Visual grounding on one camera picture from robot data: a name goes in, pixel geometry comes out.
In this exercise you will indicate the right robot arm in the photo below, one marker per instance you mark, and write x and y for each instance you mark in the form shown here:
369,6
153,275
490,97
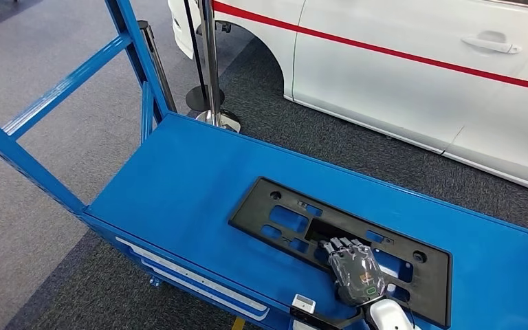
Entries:
391,315

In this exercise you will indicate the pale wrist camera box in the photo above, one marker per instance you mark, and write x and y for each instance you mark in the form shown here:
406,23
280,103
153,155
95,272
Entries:
303,304

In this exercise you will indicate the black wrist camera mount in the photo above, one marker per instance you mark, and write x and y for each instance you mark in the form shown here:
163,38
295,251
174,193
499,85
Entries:
318,321

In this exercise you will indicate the chrome stanchion post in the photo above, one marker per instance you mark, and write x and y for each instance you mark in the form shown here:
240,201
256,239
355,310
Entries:
209,45

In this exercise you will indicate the white plastic bin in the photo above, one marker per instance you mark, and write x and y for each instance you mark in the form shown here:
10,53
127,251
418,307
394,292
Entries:
200,290
191,274

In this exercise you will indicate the black slanted pole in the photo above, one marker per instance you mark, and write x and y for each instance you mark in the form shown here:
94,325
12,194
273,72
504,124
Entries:
155,59

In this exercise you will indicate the blue metal shelf rack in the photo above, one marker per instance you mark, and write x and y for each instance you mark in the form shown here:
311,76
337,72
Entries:
177,182

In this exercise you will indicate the white car with red stripe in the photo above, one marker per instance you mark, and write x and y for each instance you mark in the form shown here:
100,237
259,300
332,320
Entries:
382,91

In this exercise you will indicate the black stanchion post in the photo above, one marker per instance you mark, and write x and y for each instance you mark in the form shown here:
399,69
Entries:
205,98

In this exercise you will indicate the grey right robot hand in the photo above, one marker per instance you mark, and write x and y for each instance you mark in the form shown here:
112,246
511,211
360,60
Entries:
357,278

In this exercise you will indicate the black plastic bracket part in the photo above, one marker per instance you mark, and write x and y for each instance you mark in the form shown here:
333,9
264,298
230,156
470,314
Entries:
251,214

